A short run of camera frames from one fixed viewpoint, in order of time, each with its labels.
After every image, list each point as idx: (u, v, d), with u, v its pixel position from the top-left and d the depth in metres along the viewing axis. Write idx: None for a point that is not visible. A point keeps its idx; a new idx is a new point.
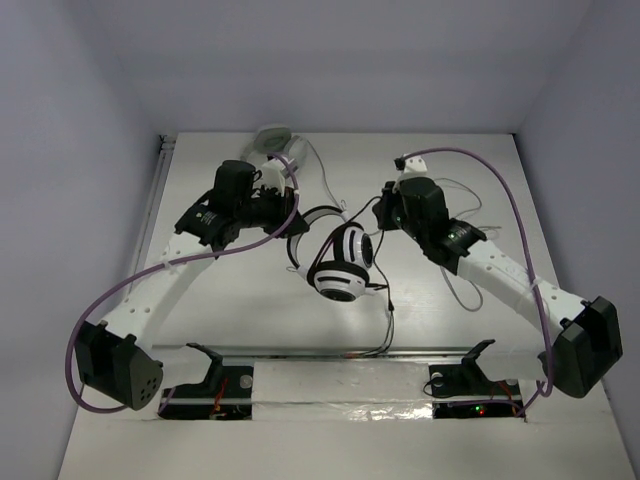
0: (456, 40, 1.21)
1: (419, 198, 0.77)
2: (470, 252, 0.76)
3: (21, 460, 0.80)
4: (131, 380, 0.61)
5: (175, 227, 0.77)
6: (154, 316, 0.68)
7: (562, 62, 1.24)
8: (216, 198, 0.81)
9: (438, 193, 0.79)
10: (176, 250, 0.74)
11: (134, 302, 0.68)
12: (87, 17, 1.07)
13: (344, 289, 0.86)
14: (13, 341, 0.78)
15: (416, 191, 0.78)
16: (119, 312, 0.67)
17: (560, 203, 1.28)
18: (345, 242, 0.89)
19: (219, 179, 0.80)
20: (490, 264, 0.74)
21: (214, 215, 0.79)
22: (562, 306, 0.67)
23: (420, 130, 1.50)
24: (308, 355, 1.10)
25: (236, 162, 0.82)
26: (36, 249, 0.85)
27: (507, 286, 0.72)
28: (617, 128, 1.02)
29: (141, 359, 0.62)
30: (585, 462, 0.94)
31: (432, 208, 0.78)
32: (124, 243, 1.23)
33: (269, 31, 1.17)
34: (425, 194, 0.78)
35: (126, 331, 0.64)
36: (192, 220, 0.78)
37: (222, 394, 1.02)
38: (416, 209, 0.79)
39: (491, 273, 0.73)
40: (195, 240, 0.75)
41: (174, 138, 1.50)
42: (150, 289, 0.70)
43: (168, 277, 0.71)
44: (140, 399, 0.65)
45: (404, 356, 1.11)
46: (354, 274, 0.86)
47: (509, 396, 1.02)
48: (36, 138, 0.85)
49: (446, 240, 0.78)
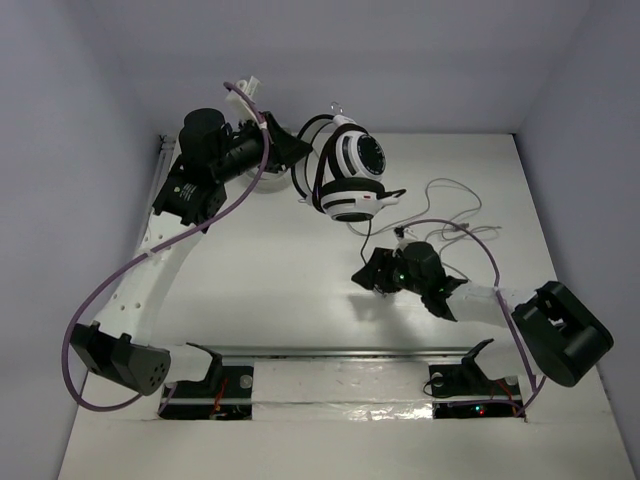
0: (455, 41, 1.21)
1: (418, 261, 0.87)
2: (454, 292, 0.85)
3: (20, 459, 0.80)
4: (134, 373, 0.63)
5: (154, 208, 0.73)
6: (146, 308, 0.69)
7: (562, 63, 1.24)
8: (191, 166, 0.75)
9: (435, 255, 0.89)
10: (157, 235, 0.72)
11: (123, 298, 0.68)
12: (87, 18, 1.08)
13: (354, 211, 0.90)
14: (13, 340, 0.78)
15: (415, 254, 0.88)
16: (110, 311, 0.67)
17: (559, 203, 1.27)
18: (340, 155, 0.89)
19: (185, 145, 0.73)
20: (468, 292, 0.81)
21: (193, 186, 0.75)
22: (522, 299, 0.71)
23: (418, 129, 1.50)
24: (308, 355, 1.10)
25: (197, 124, 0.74)
26: (37, 249, 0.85)
27: (477, 301, 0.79)
28: (618, 128, 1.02)
29: (141, 351, 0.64)
30: (586, 463, 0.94)
31: (430, 268, 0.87)
32: (124, 243, 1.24)
33: (270, 32, 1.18)
34: (420, 258, 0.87)
35: (119, 330, 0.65)
36: (169, 196, 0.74)
37: (222, 394, 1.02)
38: (416, 268, 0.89)
39: (470, 299, 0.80)
40: (177, 220, 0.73)
41: (174, 138, 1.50)
42: (137, 283, 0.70)
43: (153, 268, 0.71)
44: (150, 384, 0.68)
45: (405, 357, 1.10)
46: (358, 192, 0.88)
47: (509, 396, 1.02)
48: (35, 139, 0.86)
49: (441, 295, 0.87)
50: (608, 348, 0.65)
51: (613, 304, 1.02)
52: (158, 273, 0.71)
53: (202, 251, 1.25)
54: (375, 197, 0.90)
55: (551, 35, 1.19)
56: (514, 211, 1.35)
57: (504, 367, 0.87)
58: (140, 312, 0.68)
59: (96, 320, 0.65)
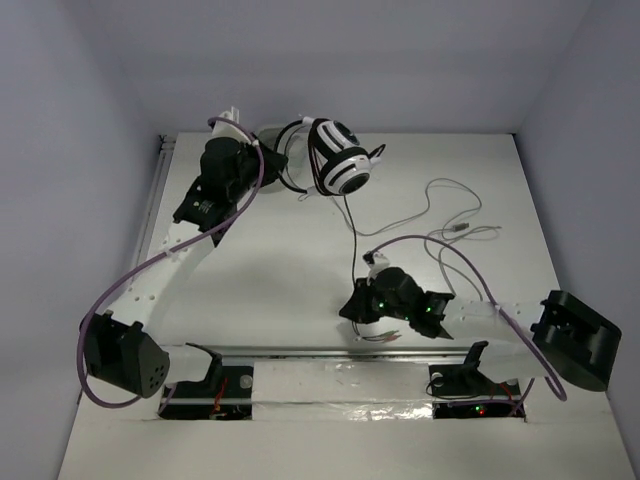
0: (456, 41, 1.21)
1: (394, 290, 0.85)
2: (445, 312, 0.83)
3: (21, 460, 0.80)
4: (140, 365, 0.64)
5: (174, 217, 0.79)
6: (160, 302, 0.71)
7: (562, 63, 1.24)
8: (210, 186, 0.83)
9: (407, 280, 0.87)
10: (175, 238, 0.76)
11: (137, 290, 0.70)
12: (87, 18, 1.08)
13: (357, 173, 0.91)
14: (13, 341, 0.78)
15: (388, 285, 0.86)
16: (124, 301, 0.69)
17: (559, 204, 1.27)
18: (324, 138, 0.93)
19: (205, 167, 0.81)
20: (464, 313, 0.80)
21: (210, 202, 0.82)
22: (530, 314, 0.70)
23: (419, 129, 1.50)
24: (308, 355, 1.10)
25: (217, 149, 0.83)
26: (36, 250, 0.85)
27: (482, 323, 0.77)
28: (617, 128, 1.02)
29: (149, 344, 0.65)
30: (586, 463, 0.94)
31: (406, 293, 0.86)
32: (124, 243, 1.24)
33: (270, 31, 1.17)
34: (395, 286, 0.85)
35: (131, 317, 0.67)
36: (189, 209, 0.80)
37: (222, 394, 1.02)
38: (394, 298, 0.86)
39: (468, 320, 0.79)
40: (195, 228, 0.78)
41: (174, 138, 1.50)
42: (153, 277, 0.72)
43: (169, 266, 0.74)
44: (150, 385, 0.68)
45: (404, 356, 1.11)
46: (353, 155, 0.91)
47: (509, 396, 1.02)
48: (36, 139, 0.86)
49: (429, 316, 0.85)
50: (618, 341, 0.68)
51: (613, 304, 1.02)
52: (174, 270, 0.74)
53: None
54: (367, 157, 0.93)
55: (552, 34, 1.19)
56: (514, 211, 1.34)
57: (509, 369, 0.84)
58: (154, 304, 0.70)
59: (108, 309, 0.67)
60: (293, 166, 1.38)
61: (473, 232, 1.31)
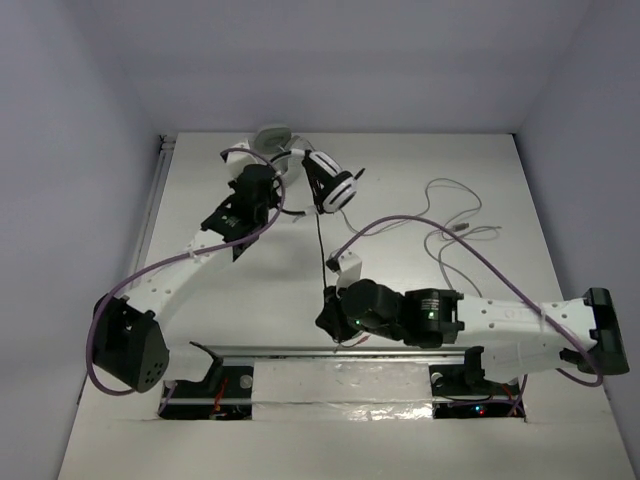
0: (455, 41, 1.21)
1: (373, 311, 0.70)
2: (464, 322, 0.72)
3: (21, 460, 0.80)
4: (145, 352, 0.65)
5: (201, 224, 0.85)
6: (174, 297, 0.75)
7: (562, 63, 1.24)
8: (239, 204, 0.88)
9: (382, 291, 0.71)
10: (200, 243, 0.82)
11: (156, 283, 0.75)
12: (87, 18, 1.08)
13: (350, 194, 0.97)
14: (13, 341, 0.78)
15: (363, 306, 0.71)
16: (142, 290, 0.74)
17: (559, 204, 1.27)
18: (317, 167, 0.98)
19: (240, 186, 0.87)
20: (490, 321, 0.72)
21: (237, 219, 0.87)
22: (577, 319, 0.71)
23: (419, 129, 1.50)
24: (308, 356, 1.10)
25: (253, 171, 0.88)
26: (37, 250, 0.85)
27: (522, 333, 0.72)
28: (617, 128, 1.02)
29: (156, 333, 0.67)
30: (587, 463, 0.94)
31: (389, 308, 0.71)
32: (124, 243, 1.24)
33: (269, 32, 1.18)
34: (372, 307, 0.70)
35: (145, 305, 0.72)
36: (217, 221, 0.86)
37: (222, 394, 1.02)
38: (376, 318, 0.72)
39: (498, 328, 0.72)
40: (219, 238, 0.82)
41: (174, 137, 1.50)
42: (173, 273, 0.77)
43: (190, 266, 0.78)
44: (146, 381, 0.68)
45: (404, 356, 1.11)
46: (345, 180, 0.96)
47: (509, 396, 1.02)
48: (36, 139, 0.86)
49: (428, 324, 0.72)
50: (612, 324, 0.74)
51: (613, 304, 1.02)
52: (193, 271, 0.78)
53: None
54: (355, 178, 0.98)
55: (551, 34, 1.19)
56: (514, 211, 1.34)
57: (506, 368, 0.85)
58: (168, 297, 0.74)
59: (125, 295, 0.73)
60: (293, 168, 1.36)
61: (472, 232, 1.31)
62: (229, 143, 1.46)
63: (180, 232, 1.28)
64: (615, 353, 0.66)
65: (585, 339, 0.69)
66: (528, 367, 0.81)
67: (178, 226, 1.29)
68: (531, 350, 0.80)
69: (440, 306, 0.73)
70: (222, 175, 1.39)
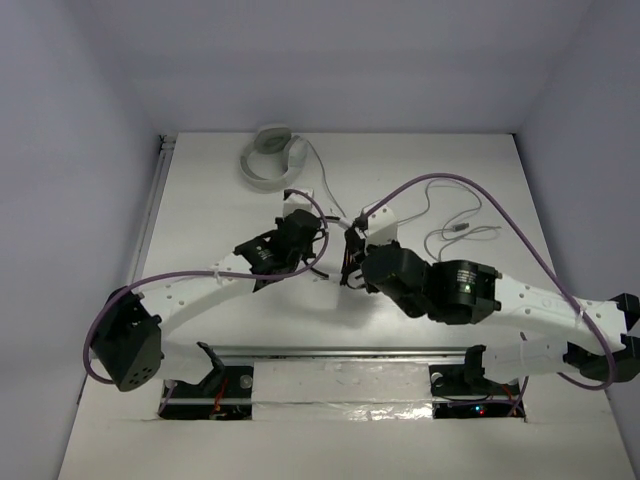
0: (455, 41, 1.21)
1: (396, 275, 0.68)
2: (501, 303, 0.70)
3: (21, 459, 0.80)
4: (134, 359, 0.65)
5: (235, 249, 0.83)
6: (185, 310, 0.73)
7: (562, 63, 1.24)
8: (279, 242, 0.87)
9: (408, 256, 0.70)
10: (227, 265, 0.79)
11: (174, 290, 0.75)
12: (87, 18, 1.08)
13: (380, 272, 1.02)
14: (13, 341, 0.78)
15: (387, 269, 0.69)
16: (158, 292, 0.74)
17: (559, 204, 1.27)
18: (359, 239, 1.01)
19: (286, 225, 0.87)
20: (527, 307, 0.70)
21: (270, 254, 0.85)
22: (609, 321, 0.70)
23: (419, 129, 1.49)
24: (308, 356, 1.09)
25: (304, 217, 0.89)
26: (36, 249, 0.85)
27: (556, 325, 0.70)
28: (617, 127, 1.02)
29: (152, 343, 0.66)
30: (586, 463, 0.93)
31: (414, 276, 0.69)
32: (124, 243, 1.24)
33: (269, 31, 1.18)
34: (399, 269, 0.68)
35: (155, 309, 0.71)
36: (251, 250, 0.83)
37: (222, 394, 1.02)
38: (399, 286, 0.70)
39: (532, 317, 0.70)
40: (247, 266, 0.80)
41: (174, 138, 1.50)
42: (192, 286, 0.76)
43: (210, 285, 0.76)
44: (129, 381, 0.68)
45: (404, 356, 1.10)
46: None
47: (509, 396, 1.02)
48: (35, 139, 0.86)
49: (457, 295, 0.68)
50: None
51: None
52: (211, 290, 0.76)
53: (201, 251, 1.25)
54: None
55: (551, 34, 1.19)
56: (514, 211, 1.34)
57: (508, 368, 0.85)
58: (179, 309, 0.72)
59: (141, 293, 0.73)
60: (293, 166, 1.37)
61: (473, 232, 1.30)
62: (229, 143, 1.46)
63: (180, 233, 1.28)
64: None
65: (615, 342, 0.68)
66: (530, 370, 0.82)
67: (178, 226, 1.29)
68: (538, 353, 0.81)
69: (473, 280, 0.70)
70: (222, 175, 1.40)
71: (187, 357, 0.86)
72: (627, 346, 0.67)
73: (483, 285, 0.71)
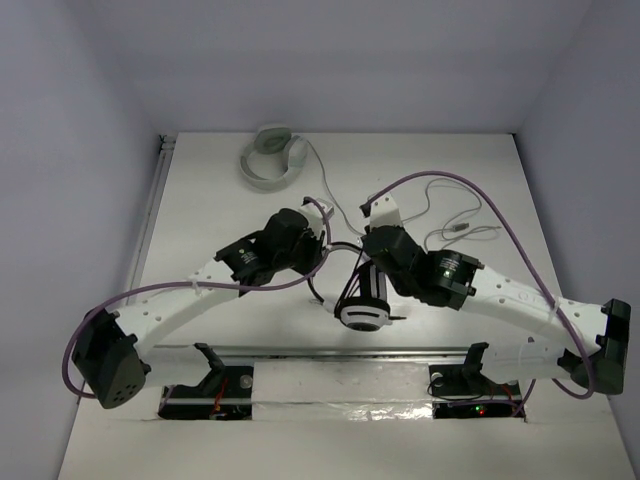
0: (455, 41, 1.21)
1: (387, 252, 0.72)
2: (476, 288, 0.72)
3: (21, 459, 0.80)
4: (114, 377, 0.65)
5: (217, 253, 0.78)
6: (163, 326, 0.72)
7: (562, 62, 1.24)
8: (263, 242, 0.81)
9: (403, 236, 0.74)
10: (206, 274, 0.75)
11: (151, 306, 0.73)
12: (87, 17, 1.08)
13: (369, 322, 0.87)
14: (13, 340, 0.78)
15: (381, 245, 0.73)
16: (135, 310, 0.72)
17: (559, 204, 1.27)
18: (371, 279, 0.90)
19: (271, 225, 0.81)
20: (501, 296, 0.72)
21: (254, 256, 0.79)
22: (586, 321, 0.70)
23: (418, 129, 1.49)
24: (308, 355, 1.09)
25: (291, 214, 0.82)
26: (37, 248, 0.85)
27: (529, 316, 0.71)
28: (617, 126, 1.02)
29: (132, 362, 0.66)
30: (586, 463, 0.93)
31: (405, 255, 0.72)
32: (124, 243, 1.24)
33: (268, 31, 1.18)
34: (389, 246, 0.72)
35: (131, 329, 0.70)
36: (233, 252, 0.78)
37: (222, 394, 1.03)
38: (388, 263, 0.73)
39: (505, 306, 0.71)
40: (228, 272, 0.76)
41: (174, 137, 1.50)
42: (171, 300, 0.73)
43: (188, 297, 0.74)
44: (113, 398, 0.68)
45: (404, 356, 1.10)
46: (382, 308, 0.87)
47: (508, 396, 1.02)
48: (34, 138, 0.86)
49: (441, 279, 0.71)
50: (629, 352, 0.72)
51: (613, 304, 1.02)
52: (191, 302, 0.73)
53: (201, 251, 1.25)
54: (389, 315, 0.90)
55: (551, 34, 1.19)
56: (514, 211, 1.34)
57: (507, 370, 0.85)
58: (156, 326, 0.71)
59: (117, 311, 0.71)
60: (293, 166, 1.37)
61: (473, 232, 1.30)
62: (229, 143, 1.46)
63: (180, 233, 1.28)
64: (614, 362, 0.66)
65: (590, 342, 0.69)
66: (525, 374, 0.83)
67: (178, 227, 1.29)
68: (535, 354, 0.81)
69: (456, 268, 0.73)
70: (222, 175, 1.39)
71: (178, 363, 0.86)
72: (601, 348, 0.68)
73: (465, 273, 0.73)
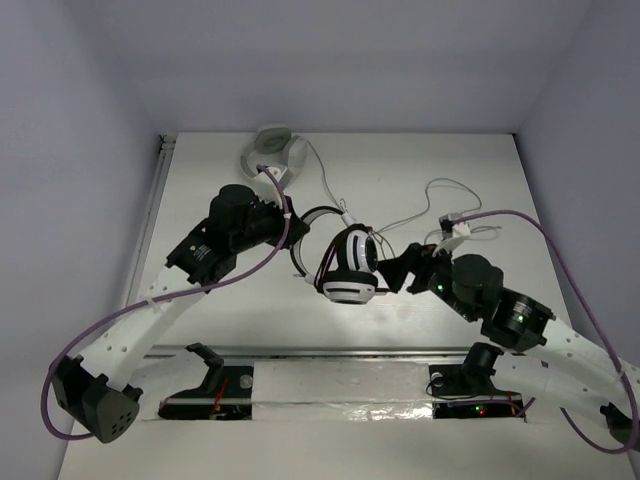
0: (454, 42, 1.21)
1: (481, 287, 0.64)
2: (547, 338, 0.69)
3: (20, 460, 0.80)
4: (99, 415, 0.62)
5: (166, 260, 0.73)
6: (132, 354, 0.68)
7: (562, 63, 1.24)
8: (212, 230, 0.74)
9: (495, 271, 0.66)
10: (162, 286, 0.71)
11: (112, 339, 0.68)
12: (87, 18, 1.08)
13: (354, 298, 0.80)
14: (13, 342, 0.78)
15: (475, 279, 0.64)
16: (96, 348, 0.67)
17: (559, 203, 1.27)
18: (348, 250, 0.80)
19: (213, 210, 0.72)
20: (570, 350, 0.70)
21: (208, 248, 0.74)
22: None
23: (418, 129, 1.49)
24: (309, 355, 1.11)
25: (231, 191, 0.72)
26: (37, 248, 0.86)
27: (590, 375, 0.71)
28: (616, 126, 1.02)
29: (112, 398, 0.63)
30: (586, 462, 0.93)
31: (494, 293, 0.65)
32: (124, 244, 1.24)
33: (269, 32, 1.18)
34: (484, 283, 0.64)
35: (99, 369, 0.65)
36: (184, 252, 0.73)
37: (222, 394, 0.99)
38: (472, 296, 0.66)
39: (572, 360, 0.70)
40: (184, 277, 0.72)
41: (174, 137, 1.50)
42: (130, 326, 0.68)
43: (150, 316, 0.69)
44: (111, 430, 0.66)
45: (404, 356, 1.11)
46: (363, 283, 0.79)
47: (509, 396, 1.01)
48: (36, 138, 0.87)
49: (513, 323, 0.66)
50: None
51: (613, 303, 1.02)
52: (153, 322, 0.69)
53: None
54: (375, 288, 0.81)
55: (551, 34, 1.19)
56: (514, 211, 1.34)
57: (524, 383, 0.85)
58: (124, 357, 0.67)
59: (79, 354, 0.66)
60: (292, 166, 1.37)
61: (472, 232, 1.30)
62: (229, 143, 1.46)
63: (180, 232, 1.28)
64: None
65: None
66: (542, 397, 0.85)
67: (178, 227, 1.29)
68: (567, 389, 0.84)
69: (528, 313, 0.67)
70: (223, 175, 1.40)
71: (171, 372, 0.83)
72: None
73: (536, 322, 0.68)
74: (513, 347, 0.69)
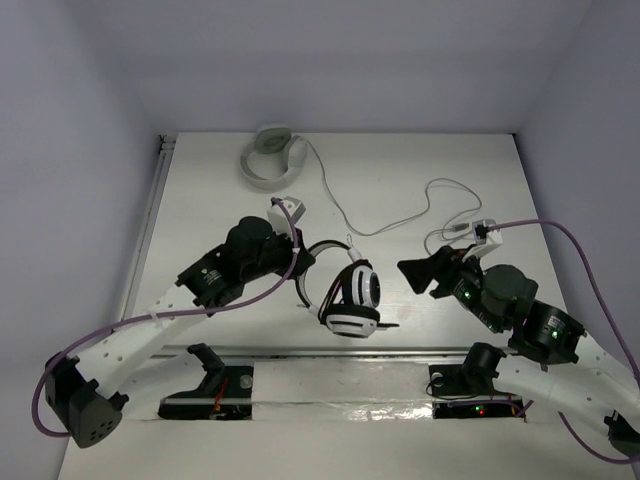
0: (454, 42, 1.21)
1: (516, 300, 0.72)
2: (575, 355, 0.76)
3: (20, 461, 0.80)
4: (79, 421, 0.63)
5: (178, 277, 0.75)
6: (126, 365, 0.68)
7: (562, 63, 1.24)
8: (226, 258, 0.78)
9: (529, 286, 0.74)
10: (168, 302, 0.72)
11: (110, 346, 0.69)
12: (87, 18, 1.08)
13: (357, 332, 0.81)
14: (14, 342, 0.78)
15: (510, 292, 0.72)
16: (94, 352, 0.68)
17: (559, 203, 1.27)
18: (353, 286, 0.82)
19: (232, 240, 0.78)
20: (599, 368, 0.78)
21: (218, 273, 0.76)
22: None
23: (418, 129, 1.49)
24: (308, 355, 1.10)
25: (249, 225, 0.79)
26: (36, 247, 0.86)
27: (615, 392, 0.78)
28: (616, 126, 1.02)
29: (96, 407, 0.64)
30: (586, 462, 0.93)
31: (526, 306, 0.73)
32: (124, 244, 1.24)
33: (269, 32, 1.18)
34: (519, 296, 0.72)
35: (90, 374, 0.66)
36: (196, 272, 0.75)
37: (222, 395, 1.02)
38: (505, 307, 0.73)
39: (600, 378, 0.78)
40: (190, 297, 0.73)
41: (174, 138, 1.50)
42: (131, 337, 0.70)
43: (151, 330, 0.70)
44: (88, 436, 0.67)
45: (404, 356, 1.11)
46: (366, 316, 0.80)
47: (509, 396, 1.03)
48: (35, 138, 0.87)
49: (544, 337, 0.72)
50: None
51: (613, 304, 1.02)
52: (153, 337, 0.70)
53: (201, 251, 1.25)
54: (377, 322, 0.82)
55: (551, 35, 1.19)
56: (514, 211, 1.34)
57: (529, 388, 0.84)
58: (117, 367, 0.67)
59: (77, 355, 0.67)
60: (293, 166, 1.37)
61: None
62: (229, 143, 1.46)
63: (180, 232, 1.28)
64: None
65: None
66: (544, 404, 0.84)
67: (178, 227, 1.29)
68: (571, 399, 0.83)
69: (560, 328, 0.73)
70: (223, 175, 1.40)
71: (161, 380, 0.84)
72: None
73: (566, 338, 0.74)
74: (544, 361, 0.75)
